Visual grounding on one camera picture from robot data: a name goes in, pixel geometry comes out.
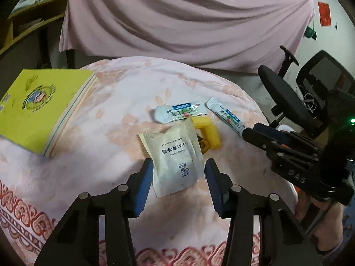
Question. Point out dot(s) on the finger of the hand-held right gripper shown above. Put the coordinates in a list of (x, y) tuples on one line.
[(270, 130), (255, 139)]

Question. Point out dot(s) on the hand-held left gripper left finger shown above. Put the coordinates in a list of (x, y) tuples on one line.
[(142, 188)]

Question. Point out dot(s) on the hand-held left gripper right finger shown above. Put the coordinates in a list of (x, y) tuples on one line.
[(215, 188)]

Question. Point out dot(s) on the long white stick sachet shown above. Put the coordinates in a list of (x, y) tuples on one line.
[(224, 113)]

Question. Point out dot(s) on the brown round wrapper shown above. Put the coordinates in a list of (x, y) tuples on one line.
[(204, 146)]

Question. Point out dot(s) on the beige snack packet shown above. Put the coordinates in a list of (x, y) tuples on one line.
[(174, 158)]

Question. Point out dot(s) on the white blue-label tube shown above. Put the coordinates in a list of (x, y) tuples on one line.
[(172, 115)]

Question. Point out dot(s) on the person's right hand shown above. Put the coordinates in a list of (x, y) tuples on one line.
[(327, 221)]

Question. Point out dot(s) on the black office chair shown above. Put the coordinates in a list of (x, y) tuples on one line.
[(283, 94)]

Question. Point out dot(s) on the floral pink blanket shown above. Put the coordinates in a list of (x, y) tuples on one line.
[(111, 149)]

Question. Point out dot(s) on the thin book with blue spine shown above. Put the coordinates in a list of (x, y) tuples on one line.
[(69, 117)]

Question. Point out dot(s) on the green hanging bag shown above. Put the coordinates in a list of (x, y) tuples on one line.
[(310, 32)]

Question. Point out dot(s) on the red paper envelope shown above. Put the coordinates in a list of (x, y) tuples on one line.
[(324, 13)]

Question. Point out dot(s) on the yellow book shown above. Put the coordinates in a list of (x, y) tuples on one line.
[(36, 108)]

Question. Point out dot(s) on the pink hanging sheet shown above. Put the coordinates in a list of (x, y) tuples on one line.
[(180, 19)]

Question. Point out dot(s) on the wooden shelf desk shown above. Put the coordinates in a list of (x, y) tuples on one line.
[(36, 12)]

